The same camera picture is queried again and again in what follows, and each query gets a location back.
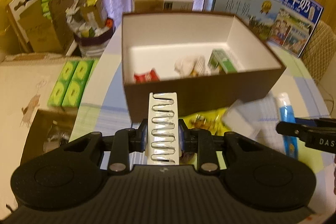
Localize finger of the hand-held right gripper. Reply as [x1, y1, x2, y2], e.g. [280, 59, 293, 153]
[294, 117, 336, 127]
[276, 121, 311, 139]

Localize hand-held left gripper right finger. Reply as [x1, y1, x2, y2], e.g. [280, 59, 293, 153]
[178, 119, 266, 174]

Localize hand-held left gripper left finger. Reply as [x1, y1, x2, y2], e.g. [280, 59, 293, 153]
[62, 119, 148, 174]

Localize blue tube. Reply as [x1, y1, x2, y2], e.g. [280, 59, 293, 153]
[278, 93, 299, 159]

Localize yellow snack packet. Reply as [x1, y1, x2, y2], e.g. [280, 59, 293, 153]
[183, 107, 229, 136]

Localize white medicine box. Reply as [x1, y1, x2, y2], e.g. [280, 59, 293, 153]
[223, 95, 277, 138]

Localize brown cardboard box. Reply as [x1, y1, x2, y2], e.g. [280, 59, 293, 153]
[122, 12, 286, 123]

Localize white cloth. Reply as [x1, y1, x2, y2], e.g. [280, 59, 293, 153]
[175, 55, 208, 78]

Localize green carton box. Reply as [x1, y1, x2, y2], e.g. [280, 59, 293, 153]
[208, 49, 238, 74]

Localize red snack packet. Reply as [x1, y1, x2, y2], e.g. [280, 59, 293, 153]
[134, 69, 160, 83]

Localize quilted beige chair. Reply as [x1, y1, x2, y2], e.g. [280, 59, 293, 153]
[302, 21, 336, 83]

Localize green tissue pack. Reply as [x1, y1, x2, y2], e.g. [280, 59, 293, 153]
[47, 61, 79, 107]
[63, 59, 95, 107]

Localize clear plastic bottle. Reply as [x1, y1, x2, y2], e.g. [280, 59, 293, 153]
[43, 120, 72, 151]

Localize dark blue milk carton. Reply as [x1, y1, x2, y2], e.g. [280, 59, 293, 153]
[266, 0, 324, 58]

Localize open low cardboard carton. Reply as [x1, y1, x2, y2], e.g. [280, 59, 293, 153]
[20, 108, 80, 160]

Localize cream printed sheet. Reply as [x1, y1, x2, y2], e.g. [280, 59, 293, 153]
[0, 54, 103, 163]

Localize light blue cow milk carton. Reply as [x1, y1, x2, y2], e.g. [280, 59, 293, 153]
[204, 0, 282, 42]

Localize plain brown carton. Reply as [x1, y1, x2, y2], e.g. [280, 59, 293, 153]
[49, 0, 78, 52]

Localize yellow plastic bag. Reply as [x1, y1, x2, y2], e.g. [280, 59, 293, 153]
[0, 0, 19, 39]

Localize carton with white handle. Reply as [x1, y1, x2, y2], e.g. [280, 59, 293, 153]
[5, 0, 64, 53]

